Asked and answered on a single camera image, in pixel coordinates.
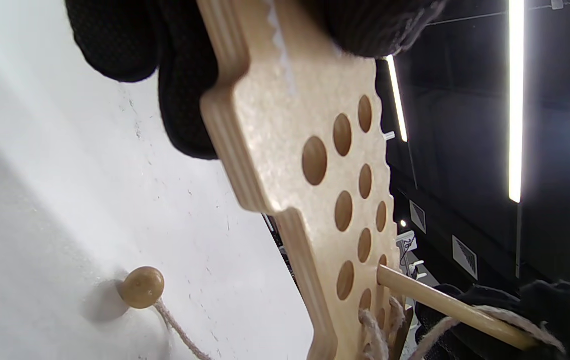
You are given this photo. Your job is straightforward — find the person's left hand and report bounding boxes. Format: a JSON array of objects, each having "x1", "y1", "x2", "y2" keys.
[{"x1": 65, "y1": 0, "x2": 448, "y2": 161}]

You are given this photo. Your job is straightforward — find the wooden lacing needle stick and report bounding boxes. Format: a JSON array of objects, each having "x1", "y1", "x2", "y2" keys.
[{"x1": 377, "y1": 264, "x2": 540, "y2": 351}]

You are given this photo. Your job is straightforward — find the wooden crocodile lacing toy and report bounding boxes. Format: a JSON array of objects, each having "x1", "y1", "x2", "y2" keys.
[{"x1": 196, "y1": 0, "x2": 415, "y2": 360}]

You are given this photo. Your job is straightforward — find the beige lacing rope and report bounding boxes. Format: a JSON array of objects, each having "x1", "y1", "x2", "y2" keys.
[{"x1": 154, "y1": 295, "x2": 565, "y2": 360}]

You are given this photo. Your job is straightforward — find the round wooden bead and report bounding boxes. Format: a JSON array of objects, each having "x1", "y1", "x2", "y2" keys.
[{"x1": 117, "y1": 266, "x2": 165, "y2": 309}]

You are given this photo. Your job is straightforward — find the long white ceiling light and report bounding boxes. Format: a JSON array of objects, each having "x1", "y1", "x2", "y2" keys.
[{"x1": 509, "y1": 0, "x2": 525, "y2": 203}]

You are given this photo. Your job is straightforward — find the short white ceiling light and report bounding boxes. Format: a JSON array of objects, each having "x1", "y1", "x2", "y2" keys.
[{"x1": 386, "y1": 55, "x2": 409, "y2": 142}]

